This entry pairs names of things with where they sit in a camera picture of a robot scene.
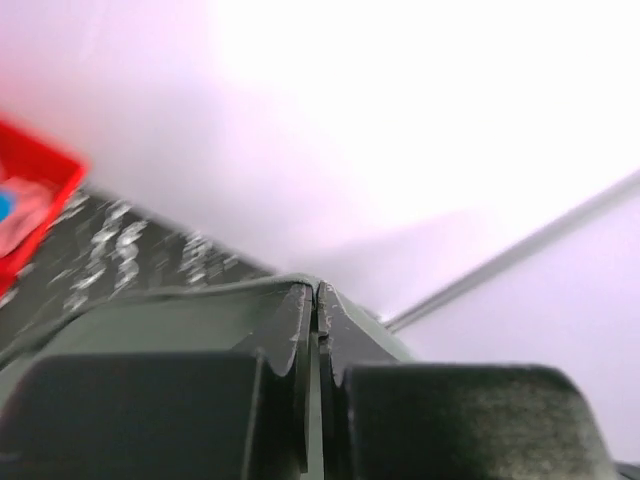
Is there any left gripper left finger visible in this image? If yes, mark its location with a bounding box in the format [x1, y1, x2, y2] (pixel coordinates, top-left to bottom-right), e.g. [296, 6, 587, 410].
[0, 284, 314, 480]

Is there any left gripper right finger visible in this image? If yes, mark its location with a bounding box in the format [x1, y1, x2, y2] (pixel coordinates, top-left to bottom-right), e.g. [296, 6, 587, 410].
[317, 283, 618, 479]

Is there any grey t shirt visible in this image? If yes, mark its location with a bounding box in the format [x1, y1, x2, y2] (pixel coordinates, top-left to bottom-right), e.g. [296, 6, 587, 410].
[0, 272, 416, 480]

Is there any light pink t shirt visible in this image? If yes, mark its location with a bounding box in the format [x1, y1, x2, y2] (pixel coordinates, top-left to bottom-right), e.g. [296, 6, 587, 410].
[1, 160, 59, 257]

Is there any blue t shirt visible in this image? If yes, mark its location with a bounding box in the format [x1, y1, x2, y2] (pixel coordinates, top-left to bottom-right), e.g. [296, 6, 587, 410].
[0, 187, 16, 221]

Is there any red plastic bin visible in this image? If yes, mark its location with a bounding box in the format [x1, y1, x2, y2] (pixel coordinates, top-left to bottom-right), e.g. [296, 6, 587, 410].
[1, 118, 89, 294]

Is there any right corner aluminium post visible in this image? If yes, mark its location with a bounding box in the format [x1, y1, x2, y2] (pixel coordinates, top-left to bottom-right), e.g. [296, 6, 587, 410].
[384, 169, 639, 333]

